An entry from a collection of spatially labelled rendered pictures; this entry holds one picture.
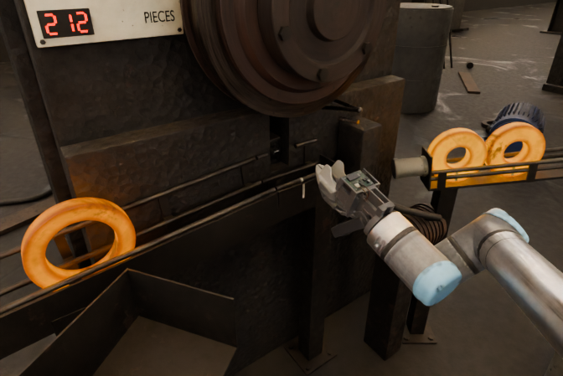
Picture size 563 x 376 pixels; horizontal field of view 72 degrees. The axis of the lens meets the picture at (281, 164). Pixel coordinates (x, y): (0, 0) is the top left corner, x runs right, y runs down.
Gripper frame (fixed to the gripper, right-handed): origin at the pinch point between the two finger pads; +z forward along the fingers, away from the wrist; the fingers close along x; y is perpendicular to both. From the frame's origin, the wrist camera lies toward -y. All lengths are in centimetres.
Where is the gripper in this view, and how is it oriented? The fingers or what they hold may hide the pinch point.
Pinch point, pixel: (319, 171)
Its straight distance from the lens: 92.1
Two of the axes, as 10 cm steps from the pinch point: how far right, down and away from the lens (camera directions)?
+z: -5.5, -6.3, 5.5
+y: 1.7, -7.3, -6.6
